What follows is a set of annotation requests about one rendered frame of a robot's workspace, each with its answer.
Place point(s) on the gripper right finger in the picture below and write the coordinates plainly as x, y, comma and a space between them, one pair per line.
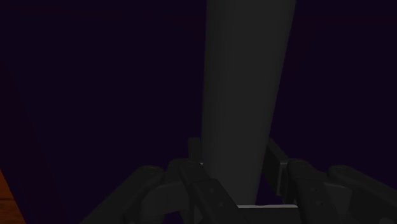
313, 186

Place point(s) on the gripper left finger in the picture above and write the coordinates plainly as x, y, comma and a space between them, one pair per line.
192, 186

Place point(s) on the tall grey tapered cylinder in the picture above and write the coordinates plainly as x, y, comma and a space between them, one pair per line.
242, 93

